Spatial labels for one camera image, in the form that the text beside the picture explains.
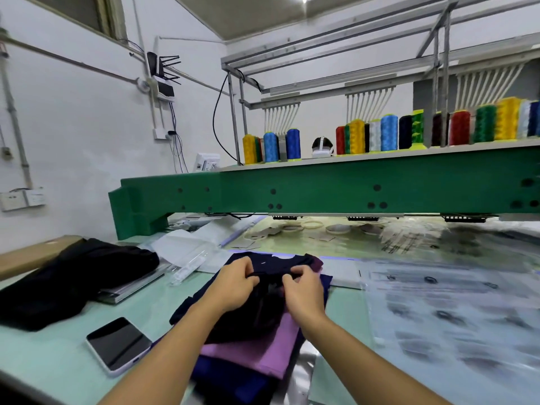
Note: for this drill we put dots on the person's left hand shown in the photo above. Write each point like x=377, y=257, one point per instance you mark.
x=229, y=287

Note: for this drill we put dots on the person's right hand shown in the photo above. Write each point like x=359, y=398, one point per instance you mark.
x=304, y=297

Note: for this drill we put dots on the navy shirt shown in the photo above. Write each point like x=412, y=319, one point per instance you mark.
x=253, y=320

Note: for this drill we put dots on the stack of garments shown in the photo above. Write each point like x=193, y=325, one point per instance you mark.
x=253, y=367

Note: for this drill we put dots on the stack of plastic bags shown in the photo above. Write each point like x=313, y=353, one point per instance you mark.
x=456, y=324

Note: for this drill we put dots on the person's right forearm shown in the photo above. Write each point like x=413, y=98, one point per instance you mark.
x=375, y=367

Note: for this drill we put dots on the person's left forearm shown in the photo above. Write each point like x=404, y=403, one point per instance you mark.
x=164, y=358

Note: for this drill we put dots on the crumpled clear plastic film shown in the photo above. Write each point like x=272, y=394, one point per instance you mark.
x=190, y=249

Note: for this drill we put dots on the grey flat tablet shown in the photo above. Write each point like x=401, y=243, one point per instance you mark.
x=135, y=284

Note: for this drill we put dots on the green machine beam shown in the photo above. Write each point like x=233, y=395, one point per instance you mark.
x=337, y=189

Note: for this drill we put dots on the black smartphone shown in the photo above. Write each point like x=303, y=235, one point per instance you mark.
x=118, y=344

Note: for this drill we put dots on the white box device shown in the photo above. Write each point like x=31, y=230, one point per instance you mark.
x=207, y=162

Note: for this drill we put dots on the white headset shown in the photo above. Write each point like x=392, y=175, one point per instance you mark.
x=322, y=146

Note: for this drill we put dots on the black cloth bundle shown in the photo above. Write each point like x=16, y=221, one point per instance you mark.
x=76, y=278

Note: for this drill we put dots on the row of coloured thread spools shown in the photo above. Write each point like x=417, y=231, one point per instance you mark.
x=388, y=132

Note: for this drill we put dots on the brown cardboard box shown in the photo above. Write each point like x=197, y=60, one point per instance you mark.
x=34, y=255

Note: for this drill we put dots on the grey metal thread rack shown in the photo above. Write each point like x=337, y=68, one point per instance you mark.
x=443, y=63

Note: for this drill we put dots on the wall router with antennas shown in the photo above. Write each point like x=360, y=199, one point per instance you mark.
x=162, y=80

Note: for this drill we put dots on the white double wall socket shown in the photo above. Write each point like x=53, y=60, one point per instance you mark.
x=24, y=200

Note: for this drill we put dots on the grey wall conduit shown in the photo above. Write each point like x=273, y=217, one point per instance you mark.
x=17, y=122

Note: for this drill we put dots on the high wall window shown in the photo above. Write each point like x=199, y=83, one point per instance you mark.
x=80, y=12

